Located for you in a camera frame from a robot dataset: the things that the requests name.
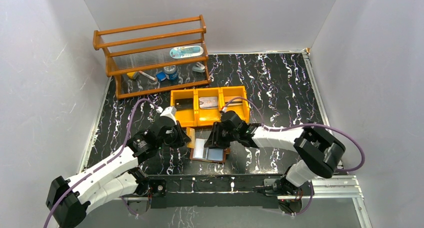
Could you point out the brown leather card holder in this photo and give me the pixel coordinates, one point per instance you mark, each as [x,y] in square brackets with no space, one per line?
[200,153]

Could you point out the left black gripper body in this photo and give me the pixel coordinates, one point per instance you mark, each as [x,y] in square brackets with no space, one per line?
[180,135]

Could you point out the wooden shelf rack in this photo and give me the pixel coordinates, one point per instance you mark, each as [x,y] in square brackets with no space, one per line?
[146,48]

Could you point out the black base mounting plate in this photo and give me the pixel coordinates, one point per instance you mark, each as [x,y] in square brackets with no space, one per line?
[230,190]

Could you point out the blue lidded jar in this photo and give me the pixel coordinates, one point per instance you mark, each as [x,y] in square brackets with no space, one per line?
[171,72]

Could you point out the small blue box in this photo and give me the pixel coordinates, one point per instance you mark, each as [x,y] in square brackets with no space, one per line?
[161,76]

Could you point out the black card in bin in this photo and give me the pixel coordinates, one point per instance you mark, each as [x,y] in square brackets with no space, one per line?
[184,104]

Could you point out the yellow sponge block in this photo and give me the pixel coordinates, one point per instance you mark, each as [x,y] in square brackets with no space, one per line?
[133,75]

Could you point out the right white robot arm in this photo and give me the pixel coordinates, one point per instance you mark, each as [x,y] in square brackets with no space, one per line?
[319,151]

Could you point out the yellow three-compartment bin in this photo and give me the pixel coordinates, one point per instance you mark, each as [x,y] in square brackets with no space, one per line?
[197,117]

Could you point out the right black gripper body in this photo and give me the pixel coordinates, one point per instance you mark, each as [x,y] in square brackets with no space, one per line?
[216,135]

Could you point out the orange credit card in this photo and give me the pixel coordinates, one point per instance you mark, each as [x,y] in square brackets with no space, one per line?
[190,132]

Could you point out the oval blue packaged item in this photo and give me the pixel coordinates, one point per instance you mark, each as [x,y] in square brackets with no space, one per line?
[183,52]

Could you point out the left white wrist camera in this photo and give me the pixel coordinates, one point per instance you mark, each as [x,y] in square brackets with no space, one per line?
[169,113]

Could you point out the white marker pen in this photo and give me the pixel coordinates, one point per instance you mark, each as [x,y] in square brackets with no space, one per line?
[148,76]

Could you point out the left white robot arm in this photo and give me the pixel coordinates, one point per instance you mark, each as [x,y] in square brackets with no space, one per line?
[69,200]

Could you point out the silver card in bin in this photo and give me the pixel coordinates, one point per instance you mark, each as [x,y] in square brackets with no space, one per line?
[211,102]

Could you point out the brown striped card in bin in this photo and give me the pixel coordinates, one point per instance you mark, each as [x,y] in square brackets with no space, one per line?
[237,102]

